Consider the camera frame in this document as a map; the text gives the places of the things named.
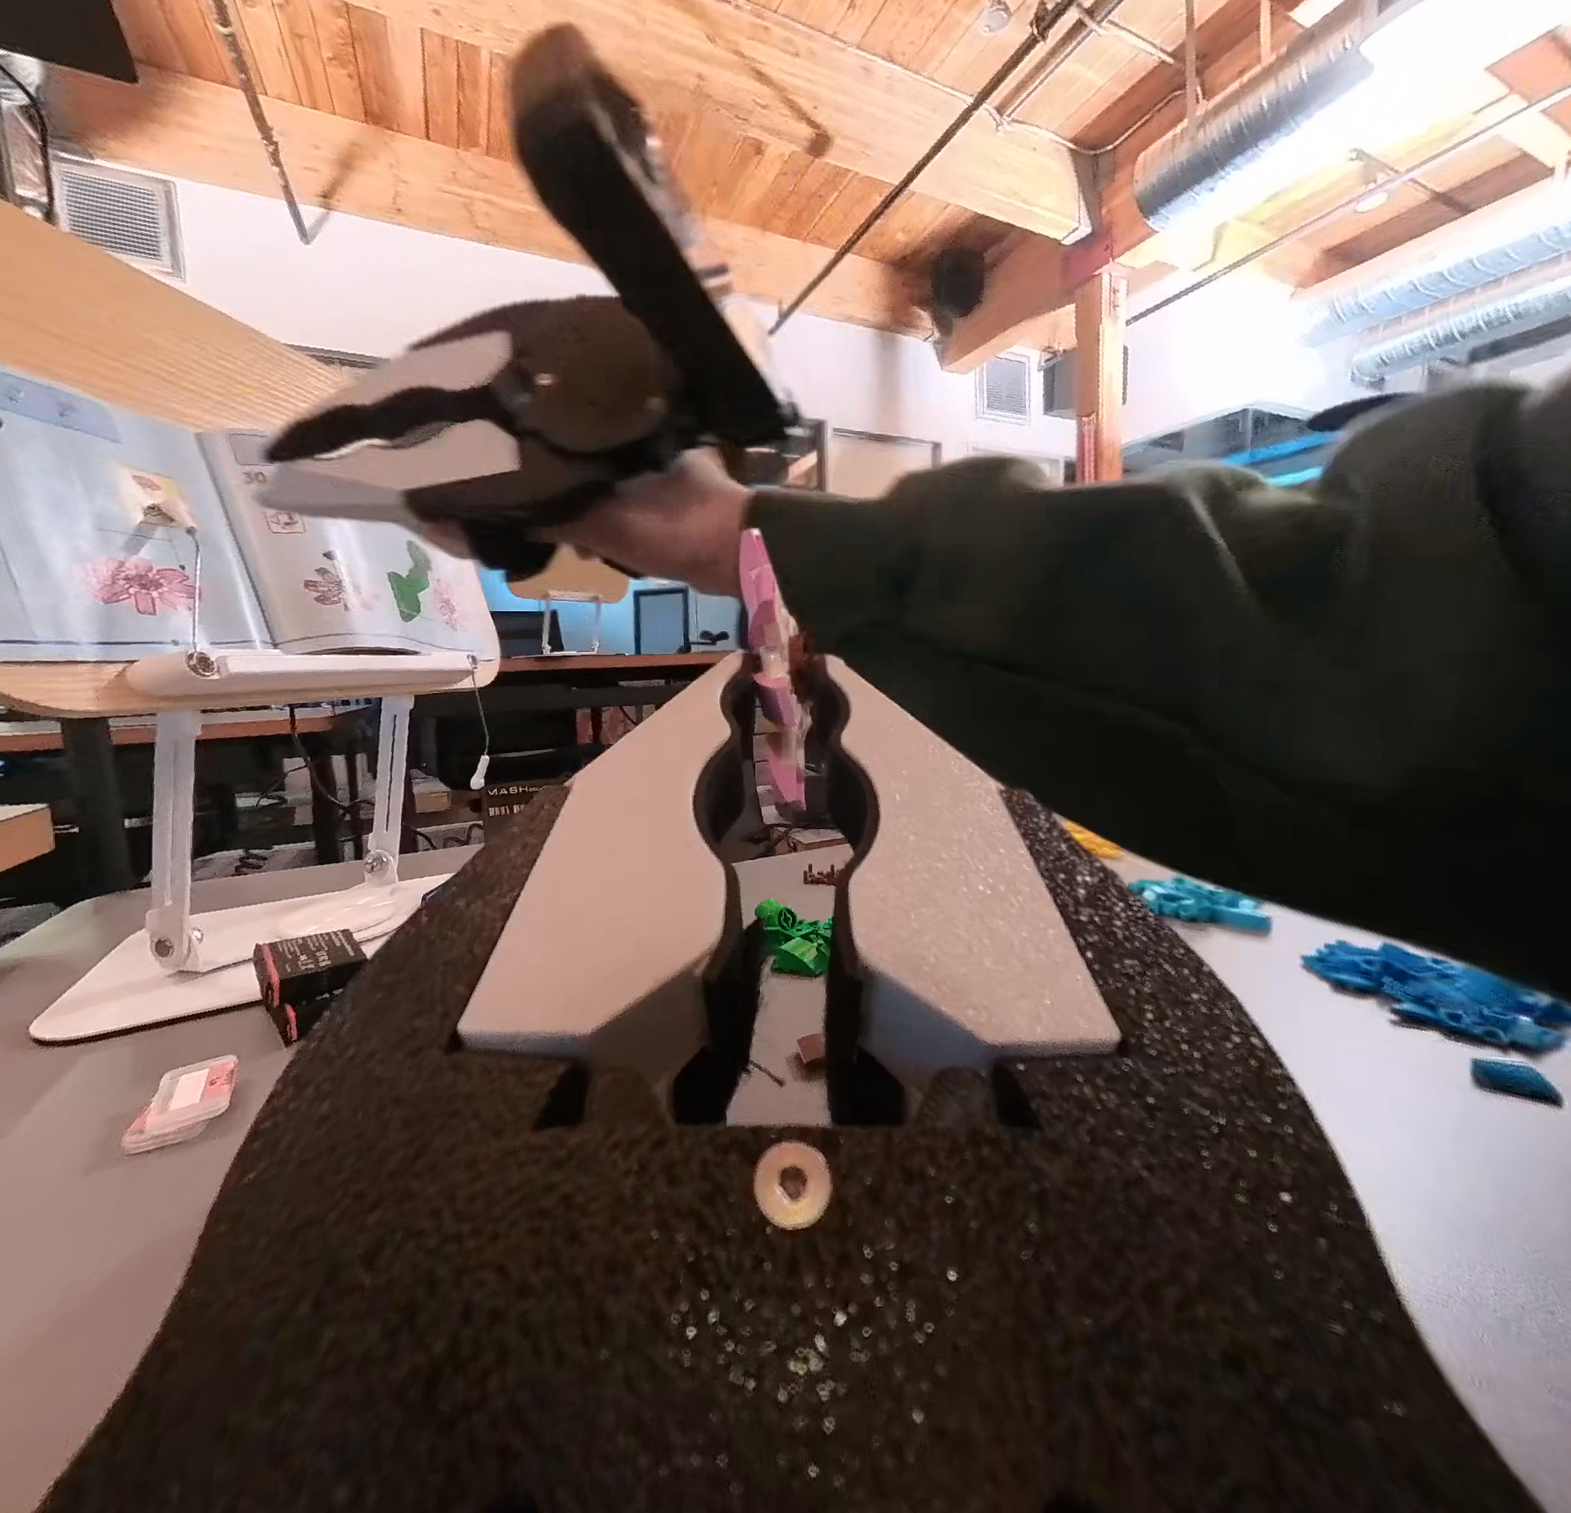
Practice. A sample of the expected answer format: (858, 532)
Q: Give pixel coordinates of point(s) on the cardboard box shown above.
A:
(522, 800)

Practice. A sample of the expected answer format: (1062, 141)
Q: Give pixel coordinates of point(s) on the black camera battery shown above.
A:
(297, 1019)
(311, 962)

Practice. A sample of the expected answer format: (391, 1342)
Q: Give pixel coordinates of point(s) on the pile of green lego pieces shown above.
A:
(791, 940)

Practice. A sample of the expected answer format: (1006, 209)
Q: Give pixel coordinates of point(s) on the small dark lego stick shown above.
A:
(769, 1071)

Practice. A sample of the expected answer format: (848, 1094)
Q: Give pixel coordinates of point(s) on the white wall vent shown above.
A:
(115, 215)
(1002, 386)

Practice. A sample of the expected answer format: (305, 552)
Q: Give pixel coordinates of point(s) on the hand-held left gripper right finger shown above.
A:
(982, 898)

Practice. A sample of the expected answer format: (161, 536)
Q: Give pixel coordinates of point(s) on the pile of teal lego pieces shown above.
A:
(1197, 904)

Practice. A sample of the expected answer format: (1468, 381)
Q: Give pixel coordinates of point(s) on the yellow brick piece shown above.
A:
(1092, 838)

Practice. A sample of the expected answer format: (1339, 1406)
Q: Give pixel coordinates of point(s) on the single blue lego slope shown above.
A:
(1516, 1079)

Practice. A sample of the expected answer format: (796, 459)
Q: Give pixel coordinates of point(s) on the pile of blue lego pieces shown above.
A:
(1436, 997)

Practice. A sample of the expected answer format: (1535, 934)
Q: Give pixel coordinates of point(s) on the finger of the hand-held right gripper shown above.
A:
(393, 483)
(417, 379)

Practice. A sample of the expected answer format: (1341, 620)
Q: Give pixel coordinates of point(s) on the small pink white packet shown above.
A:
(178, 1103)

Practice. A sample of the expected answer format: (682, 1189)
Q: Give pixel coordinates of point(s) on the pink lego flower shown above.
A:
(773, 679)

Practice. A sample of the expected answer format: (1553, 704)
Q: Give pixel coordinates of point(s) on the person's right hand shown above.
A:
(673, 524)

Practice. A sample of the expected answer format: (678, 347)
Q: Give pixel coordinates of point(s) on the white wooden book stand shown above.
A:
(172, 802)

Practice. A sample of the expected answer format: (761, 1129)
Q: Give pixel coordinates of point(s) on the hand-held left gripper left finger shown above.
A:
(602, 912)

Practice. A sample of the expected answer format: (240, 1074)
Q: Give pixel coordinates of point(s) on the lego instruction booklet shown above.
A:
(122, 532)

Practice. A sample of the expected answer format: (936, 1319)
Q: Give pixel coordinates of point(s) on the wooden support post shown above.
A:
(1100, 370)

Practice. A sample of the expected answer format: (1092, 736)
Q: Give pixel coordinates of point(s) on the silver air duct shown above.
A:
(1253, 125)

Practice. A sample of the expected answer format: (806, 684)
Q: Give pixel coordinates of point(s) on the small brown lego piece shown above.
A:
(810, 1051)

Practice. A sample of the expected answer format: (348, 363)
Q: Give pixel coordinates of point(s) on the person's right forearm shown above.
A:
(1165, 679)

